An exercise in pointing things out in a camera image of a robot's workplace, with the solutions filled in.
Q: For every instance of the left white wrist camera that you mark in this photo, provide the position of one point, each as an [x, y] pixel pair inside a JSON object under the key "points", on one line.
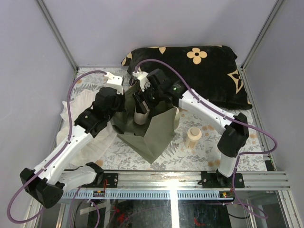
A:
{"points": [[115, 82]]}

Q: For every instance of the floral table mat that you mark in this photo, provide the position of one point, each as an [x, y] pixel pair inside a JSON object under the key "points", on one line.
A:
{"points": [[204, 157]]}

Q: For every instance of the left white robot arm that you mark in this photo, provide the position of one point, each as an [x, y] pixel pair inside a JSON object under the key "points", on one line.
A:
{"points": [[49, 180]]}

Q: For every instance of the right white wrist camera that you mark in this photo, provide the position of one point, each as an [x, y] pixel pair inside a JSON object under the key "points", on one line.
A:
{"points": [[144, 83]]}

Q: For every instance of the green canvas bag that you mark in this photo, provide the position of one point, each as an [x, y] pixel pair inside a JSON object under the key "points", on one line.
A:
{"points": [[152, 138]]}

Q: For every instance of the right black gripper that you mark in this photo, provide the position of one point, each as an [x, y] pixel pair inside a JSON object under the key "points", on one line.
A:
{"points": [[139, 97]]}

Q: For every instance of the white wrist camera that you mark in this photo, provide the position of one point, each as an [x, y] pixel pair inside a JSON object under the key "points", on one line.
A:
{"points": [[115, 82], [144, 83]]}

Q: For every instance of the black floral pillow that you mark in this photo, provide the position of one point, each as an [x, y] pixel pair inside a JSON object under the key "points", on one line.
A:
{"points": [[210, 70]]}

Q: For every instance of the beige bottle wooden cap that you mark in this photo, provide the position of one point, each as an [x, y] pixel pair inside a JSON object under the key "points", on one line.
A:
{"points": [[192, 137], [140, 118]]}

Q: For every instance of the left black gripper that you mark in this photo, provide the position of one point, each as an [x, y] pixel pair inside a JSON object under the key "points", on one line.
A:
{"points": [[122, 97]]}

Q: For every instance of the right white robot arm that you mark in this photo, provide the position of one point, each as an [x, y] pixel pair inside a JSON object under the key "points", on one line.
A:
{"points": [[155, 87]]}

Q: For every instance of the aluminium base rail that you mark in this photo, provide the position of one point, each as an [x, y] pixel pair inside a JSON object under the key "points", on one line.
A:
{"points": [[191, 180]]}

